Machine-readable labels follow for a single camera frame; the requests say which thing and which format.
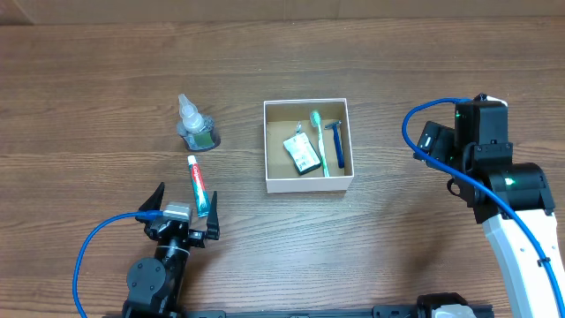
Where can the red green toothpaste tube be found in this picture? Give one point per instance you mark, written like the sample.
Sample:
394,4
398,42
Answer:
199,189

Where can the white cardboard box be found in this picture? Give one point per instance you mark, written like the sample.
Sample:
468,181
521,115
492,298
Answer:
281,118

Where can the blue disposable razor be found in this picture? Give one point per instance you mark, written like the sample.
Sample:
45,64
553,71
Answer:
334,127

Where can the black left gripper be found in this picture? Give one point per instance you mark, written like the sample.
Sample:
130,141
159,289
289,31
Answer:
184,234

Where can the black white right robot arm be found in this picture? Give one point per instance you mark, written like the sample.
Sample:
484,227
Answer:
513,204

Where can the green white floss packet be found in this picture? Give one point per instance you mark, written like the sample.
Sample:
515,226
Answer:
301,151

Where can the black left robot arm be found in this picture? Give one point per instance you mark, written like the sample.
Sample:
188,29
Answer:
155,283

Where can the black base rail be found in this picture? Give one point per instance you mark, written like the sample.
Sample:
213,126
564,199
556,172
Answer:
384,311

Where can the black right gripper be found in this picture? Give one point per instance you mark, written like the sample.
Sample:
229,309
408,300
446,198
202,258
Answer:
435,144

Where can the green white toothbrush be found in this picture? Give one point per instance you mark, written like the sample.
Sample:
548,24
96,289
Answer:
316,121

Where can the clear soap pump bottle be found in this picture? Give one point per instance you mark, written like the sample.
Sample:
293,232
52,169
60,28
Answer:
198,131

